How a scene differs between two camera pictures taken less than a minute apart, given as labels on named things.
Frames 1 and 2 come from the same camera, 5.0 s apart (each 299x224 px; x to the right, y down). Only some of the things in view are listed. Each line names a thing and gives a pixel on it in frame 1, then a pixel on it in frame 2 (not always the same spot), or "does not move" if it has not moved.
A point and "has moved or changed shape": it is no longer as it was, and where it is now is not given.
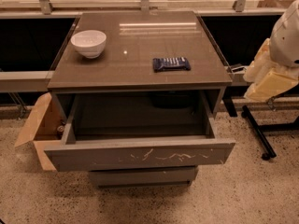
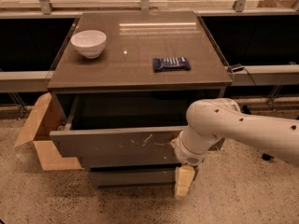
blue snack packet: x=161 y=64 does not move
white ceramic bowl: x=90 y=43 does not move
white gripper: x=286 y=44 -> x=186 y=155
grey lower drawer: x=158 y=176 does not move
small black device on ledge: x=237 y=69 does not move
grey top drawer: x=136 y=131 has moved or changed shape
